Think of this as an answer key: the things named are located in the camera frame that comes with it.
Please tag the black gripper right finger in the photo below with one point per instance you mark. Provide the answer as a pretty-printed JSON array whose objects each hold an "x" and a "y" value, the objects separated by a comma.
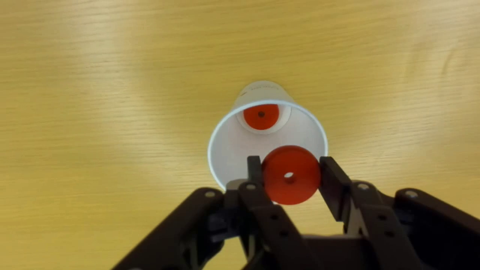
[{"x": 375, "y": 219}]

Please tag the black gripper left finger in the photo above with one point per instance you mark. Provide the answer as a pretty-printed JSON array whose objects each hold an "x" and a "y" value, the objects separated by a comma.
[{"x": 260, "y": 215}]

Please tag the white paper cup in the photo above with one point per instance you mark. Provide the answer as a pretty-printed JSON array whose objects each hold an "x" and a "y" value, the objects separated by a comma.
[{"x": 300, "y": 129}]

